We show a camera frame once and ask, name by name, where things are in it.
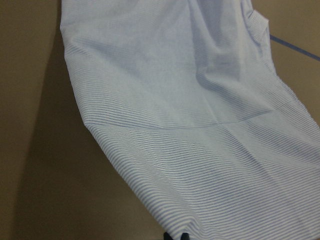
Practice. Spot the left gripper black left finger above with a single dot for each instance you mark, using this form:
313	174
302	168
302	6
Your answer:
166	236

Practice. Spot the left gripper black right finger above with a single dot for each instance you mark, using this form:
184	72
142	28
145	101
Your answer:
185	236

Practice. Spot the blue striped button shirt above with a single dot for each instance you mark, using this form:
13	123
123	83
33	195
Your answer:
183	98

